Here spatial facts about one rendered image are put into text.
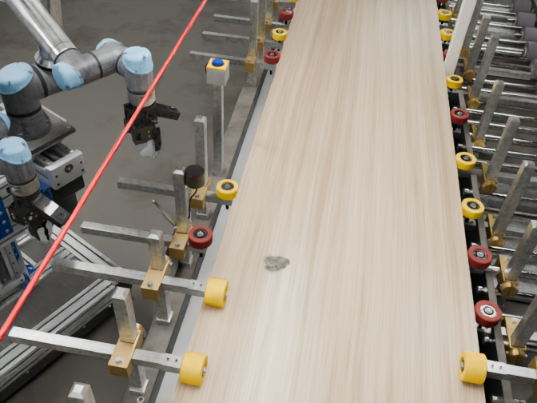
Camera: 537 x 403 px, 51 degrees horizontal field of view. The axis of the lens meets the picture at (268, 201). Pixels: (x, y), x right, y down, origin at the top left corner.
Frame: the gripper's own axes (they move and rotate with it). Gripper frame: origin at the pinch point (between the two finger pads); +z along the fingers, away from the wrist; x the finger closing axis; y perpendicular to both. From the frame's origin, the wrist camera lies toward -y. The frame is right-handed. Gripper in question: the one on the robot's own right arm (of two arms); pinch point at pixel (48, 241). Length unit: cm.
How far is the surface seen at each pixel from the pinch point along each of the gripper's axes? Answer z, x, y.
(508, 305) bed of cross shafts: 30, -57, -138
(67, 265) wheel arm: 4.8, 2.3, -7.2
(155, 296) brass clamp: 6.7, 1.2, -35.4
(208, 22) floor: 101, -340, 109
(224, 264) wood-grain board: 11, -21, -47
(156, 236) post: -9.9, -6.3, -33.1
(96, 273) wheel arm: 5.2, 1.4, -16.3
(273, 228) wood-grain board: 11, -42, -56
